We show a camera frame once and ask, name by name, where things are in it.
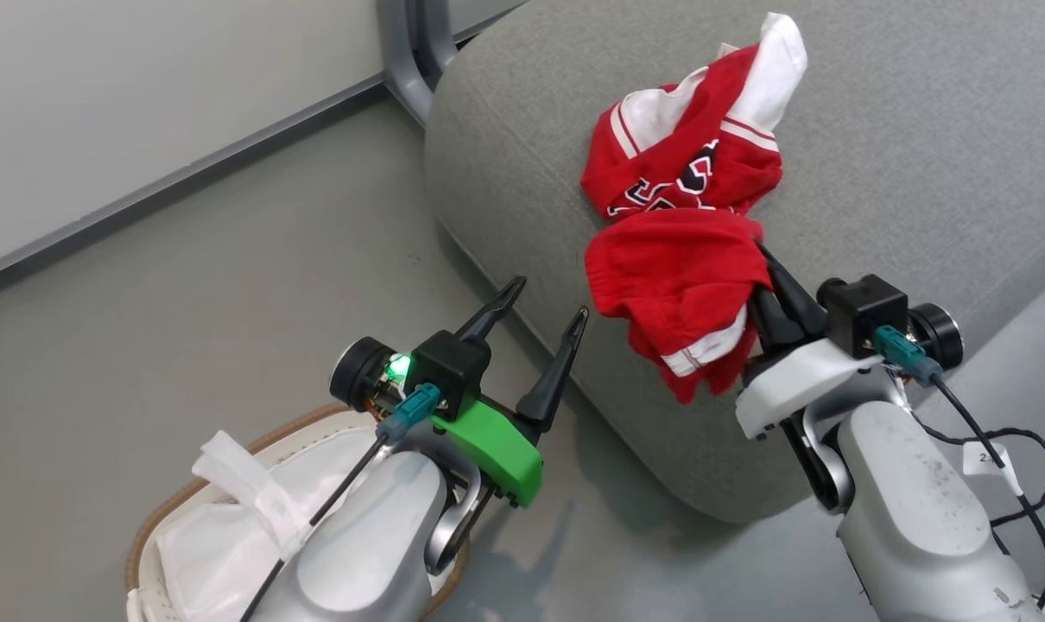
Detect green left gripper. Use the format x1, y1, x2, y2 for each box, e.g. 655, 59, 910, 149
429, 276, 591, 510

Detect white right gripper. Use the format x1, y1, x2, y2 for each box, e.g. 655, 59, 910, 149
735, 244, 877, 441

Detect red shorts with white stripes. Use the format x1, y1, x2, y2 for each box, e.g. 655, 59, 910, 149
584, 208, 776, 406

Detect red basketball jersey with letters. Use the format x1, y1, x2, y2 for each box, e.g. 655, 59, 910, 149
579, 12, 809, 220

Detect white cloth basket liner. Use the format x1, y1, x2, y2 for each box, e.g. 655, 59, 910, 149
137, 422, 456, 622

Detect brown rimmed white laundry basket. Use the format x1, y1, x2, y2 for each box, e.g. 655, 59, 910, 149
124, 401, 473, 622

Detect grey fabric sofa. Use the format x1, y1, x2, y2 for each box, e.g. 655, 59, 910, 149
424, 0, 1045, 524

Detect white tape flag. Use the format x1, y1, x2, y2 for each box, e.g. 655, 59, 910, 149
192, 429, 314, 560

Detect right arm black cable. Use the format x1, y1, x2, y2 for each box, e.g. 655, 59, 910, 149
873, 326, 1045, 610

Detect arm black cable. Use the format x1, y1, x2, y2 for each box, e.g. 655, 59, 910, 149
873, 326, 1045, 610
239, 382, 444, 622

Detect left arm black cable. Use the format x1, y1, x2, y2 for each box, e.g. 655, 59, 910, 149
239, 382, 444, 622

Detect small white cable label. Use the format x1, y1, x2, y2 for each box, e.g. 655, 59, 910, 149
962, 440, 1025, 496

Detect grey metal frame post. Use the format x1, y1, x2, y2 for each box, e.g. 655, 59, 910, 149
376, 0, 528, 128

